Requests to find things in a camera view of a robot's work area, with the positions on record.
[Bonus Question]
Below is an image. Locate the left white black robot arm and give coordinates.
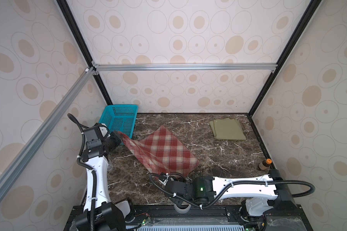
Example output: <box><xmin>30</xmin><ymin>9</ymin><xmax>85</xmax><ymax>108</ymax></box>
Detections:
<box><xmin>75</xmin><ymin>127</ymin><xmax>131</xmax><ymax>231</ymax></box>

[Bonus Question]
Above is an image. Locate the red plaid skirt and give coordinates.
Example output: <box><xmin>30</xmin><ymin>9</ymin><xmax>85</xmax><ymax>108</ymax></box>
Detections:
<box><xmin>118</xmin><ymin>126</ymin><xmax>200</xmax><ymax>176</ymax></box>

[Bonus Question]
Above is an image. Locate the teal plastic basket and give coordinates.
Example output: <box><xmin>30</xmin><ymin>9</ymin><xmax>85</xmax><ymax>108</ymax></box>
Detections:
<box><xmin>99</xmin><ymin>105</ymin><xmax>138</xmax><ymax>138</ymax></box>

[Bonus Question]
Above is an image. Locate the brown bottle orange cap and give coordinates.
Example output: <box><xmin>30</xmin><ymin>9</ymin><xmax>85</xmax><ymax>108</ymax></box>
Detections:
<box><xmin>258</xmin><ymin>158</ymin><xmax>272</xmax><ymax>171</ymax></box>

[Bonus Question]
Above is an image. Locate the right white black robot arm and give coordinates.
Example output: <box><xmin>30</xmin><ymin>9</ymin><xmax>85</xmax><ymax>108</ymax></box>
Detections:
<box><xmin>158</xmin><ymin>169</ymin><xmax>315</xmax><ymax>217</ymax></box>

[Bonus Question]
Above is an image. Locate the clear tape roll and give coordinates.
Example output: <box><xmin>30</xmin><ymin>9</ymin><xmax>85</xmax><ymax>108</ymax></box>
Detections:
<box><xmin>172</xmin><ymin>198</ymin><xmax>192</xmax><ymax>214</ymax></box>

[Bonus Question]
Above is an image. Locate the olive green skirt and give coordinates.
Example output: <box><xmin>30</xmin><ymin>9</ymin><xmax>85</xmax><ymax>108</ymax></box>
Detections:
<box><xmin>209</xmin><ymin>118</ymin><xmax>246</xmax><ymax>140</ymax></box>

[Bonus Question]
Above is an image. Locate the horizontal aluminium rail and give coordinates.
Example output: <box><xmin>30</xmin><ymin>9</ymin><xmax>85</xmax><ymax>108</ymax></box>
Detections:
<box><xmin>94</xmin><ymin>63</ymin><xmax>278</xmax><ymax>72</ymax></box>

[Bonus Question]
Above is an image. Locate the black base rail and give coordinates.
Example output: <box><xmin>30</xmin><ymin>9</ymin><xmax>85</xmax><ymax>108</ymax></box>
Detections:
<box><xmin>64</xmin><ymin>204</ymin><xmax>313</xmax><ymax>231</ymax></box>

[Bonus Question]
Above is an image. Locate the left slanted aluminium rail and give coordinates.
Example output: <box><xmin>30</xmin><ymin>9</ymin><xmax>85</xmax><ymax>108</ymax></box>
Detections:
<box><xmin>0</xmin><ymin>67</ymin><xmax>95</xmax><ymax>202</ymax></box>

